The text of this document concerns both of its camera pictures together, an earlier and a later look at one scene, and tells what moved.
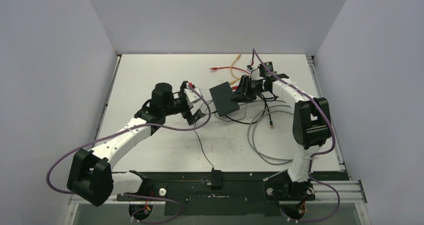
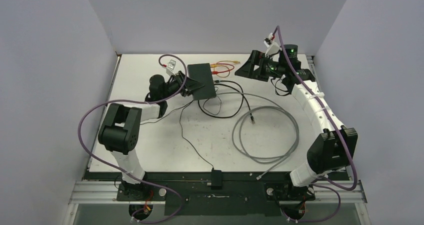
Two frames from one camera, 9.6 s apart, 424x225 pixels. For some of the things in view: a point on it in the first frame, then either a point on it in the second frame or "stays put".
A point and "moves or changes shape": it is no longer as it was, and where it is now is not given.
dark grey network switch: x=220 y=95 -> x=202 y=73
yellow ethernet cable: x=239 y=56 -> x=217 y=65
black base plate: x=241 y=194 stays put
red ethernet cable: x=234 y=87 moves or changes shape
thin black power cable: x=204 y=152 -> x=212 y=167
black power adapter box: x=216 y=179 stays put
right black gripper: x=243 y=93 -> x=256 y=58
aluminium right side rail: x=334 y=140 stays put
